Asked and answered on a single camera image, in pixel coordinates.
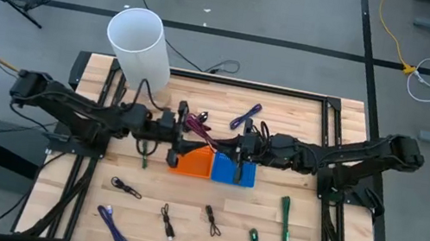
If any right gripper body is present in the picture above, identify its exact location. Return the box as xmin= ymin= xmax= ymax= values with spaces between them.
xmin=232 ymin=117 xmax=273 ymax=189

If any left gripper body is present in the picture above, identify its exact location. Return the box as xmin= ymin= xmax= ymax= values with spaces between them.
xmin=149 ymin=97 xmax=193 ymax=169

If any maroon braided USB cable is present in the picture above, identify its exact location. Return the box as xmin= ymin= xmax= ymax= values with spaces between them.
xmin=182 ymin=108 xmax=224 ymax=153

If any purple braided USB cable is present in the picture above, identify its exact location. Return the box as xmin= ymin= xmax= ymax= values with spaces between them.
xmin=228 ymin=98 xmax=264 ymax=136

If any short green USB cable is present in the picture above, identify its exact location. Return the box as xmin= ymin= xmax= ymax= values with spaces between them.
xmin=138 ymin=139 xmax=153 ymax=170

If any black USB cable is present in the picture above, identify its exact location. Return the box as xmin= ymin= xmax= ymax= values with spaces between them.
xmin=155 ymin=202 xmax=181 ymax=241
xmin=200 ymin=204 xmax=226 ymax=238
xmin=108 ymin=176 xmax=145 ymax=200

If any blue plastic bin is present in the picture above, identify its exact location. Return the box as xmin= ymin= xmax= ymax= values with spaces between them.
xmin=209 ymin=150 xmax=260 ymax=189

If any orange plastic bin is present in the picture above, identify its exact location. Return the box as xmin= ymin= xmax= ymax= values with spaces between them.
xmin=168 ymin=139 xmax=218 ymax=181

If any white cylinder lamp wooden base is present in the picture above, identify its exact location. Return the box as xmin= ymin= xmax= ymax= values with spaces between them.
xmin=97 ymin=2 xmax=181 ymax=98

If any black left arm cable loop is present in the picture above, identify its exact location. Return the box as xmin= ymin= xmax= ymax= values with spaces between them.
xmin=130 ymin=76 xmax=174 ymax=115

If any gray cable with plug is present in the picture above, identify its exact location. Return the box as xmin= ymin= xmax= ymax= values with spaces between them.
xmin=204 ymin=54 xmax=243 ymax=79

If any black aluminium table frame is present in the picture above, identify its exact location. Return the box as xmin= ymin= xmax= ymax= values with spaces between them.
xmin=9 ymin=42 xmax=424 ymax=241

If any blue braided USB cable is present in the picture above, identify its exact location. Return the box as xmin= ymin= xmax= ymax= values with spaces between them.
xmin=91 ymin=203 xmax=136 ymax=241

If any yellow extension cable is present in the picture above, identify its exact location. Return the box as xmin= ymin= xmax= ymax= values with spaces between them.
xmin=368 ymin=0 xmax=428 ymax=78

